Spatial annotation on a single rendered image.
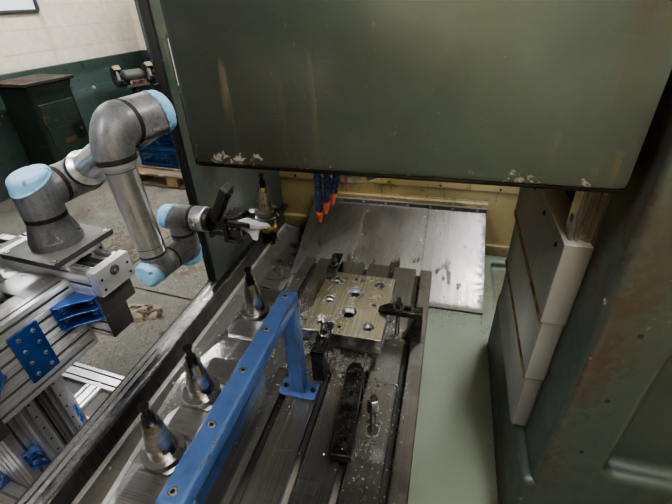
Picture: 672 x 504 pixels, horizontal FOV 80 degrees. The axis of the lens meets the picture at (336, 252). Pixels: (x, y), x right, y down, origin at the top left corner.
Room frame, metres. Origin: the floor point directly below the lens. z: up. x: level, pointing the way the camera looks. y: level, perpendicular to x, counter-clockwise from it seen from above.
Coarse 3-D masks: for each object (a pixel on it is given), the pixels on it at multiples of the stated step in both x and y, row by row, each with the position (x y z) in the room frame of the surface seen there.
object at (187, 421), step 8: (184, 408) 0.43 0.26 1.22; (168, 416) 0.42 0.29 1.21; (176, 416) 0.41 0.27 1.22; (184, 416) 0.41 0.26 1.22; (192, 416) 0.41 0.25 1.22; (200, 416) 0.41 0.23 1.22; (168, 424) 0.40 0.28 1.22; (176, 424) 0.40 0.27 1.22; (184, 424) 0.40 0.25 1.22; (192, 424) 0.40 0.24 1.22; (200, 424) 0.40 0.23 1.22; (184, 432) 0.39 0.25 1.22; (192, 432) 0.38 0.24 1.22
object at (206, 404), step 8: (216, 384) 0.47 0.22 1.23; (184, 392) 0.45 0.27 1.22; (216, 392) 0.45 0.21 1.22; (184, 400) 0.44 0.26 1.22; (192, 400) 0.44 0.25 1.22; (200, 400) 0.44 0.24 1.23; (208, 400) 0.44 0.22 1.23; (192, 408) 0.43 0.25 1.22; (200, 408) 0.43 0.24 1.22; (208, 408) 0.43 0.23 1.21
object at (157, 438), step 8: (160, 424) 0.35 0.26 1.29; (144, 432) 0.34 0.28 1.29; (152, 432) 0.34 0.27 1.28; (160, 432) 0.35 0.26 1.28; (168, 432) 0.36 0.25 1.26; (144, 440) 0.34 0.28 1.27; (152, 440) 0.34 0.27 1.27; (160, 440) 0.34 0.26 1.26; (168, 440) 0.35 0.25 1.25; (176, 440) 0.36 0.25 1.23; (152, 448) 0.34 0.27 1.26; (160, 448) 0.34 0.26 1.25; (168, 448) 0.34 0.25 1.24; (176, 448) 0.35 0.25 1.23; (152, 456) 0.33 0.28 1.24; (160, 456) 0.33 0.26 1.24; (168, 456) 0.34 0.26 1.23
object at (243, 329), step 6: (234, 324) 0.63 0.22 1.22; (240, 324) 0.63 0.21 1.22; (246, 324) 0.63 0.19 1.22; (252, 324) 0.63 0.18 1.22; (258, 324) 0.63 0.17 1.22; (228, 330) 0.61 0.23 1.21; (234, 330) 0.61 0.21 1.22; (240, 330) 0.61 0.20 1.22; (246, 330) 0.61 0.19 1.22; (252, 330) 0.61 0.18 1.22; (228, 336) 0.60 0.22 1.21; (234, 336) 0.60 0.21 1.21; (240, 336) 0.59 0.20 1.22; (246, 336) 0.59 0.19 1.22; (252, 336) 0.59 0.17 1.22
